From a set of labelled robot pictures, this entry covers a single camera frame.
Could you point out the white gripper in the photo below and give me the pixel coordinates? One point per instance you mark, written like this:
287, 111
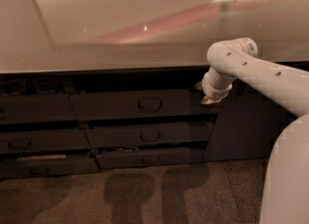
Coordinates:
214, 91

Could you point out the dark grey drawer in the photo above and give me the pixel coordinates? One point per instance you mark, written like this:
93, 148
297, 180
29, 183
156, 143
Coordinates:
35, 109
149, 134
46, 166
43, 141
139, 104
144, 158

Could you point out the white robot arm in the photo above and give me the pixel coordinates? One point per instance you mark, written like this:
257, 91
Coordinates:
286, 189

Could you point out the dark packages in left drawer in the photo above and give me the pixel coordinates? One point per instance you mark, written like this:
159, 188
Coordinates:
31, 86

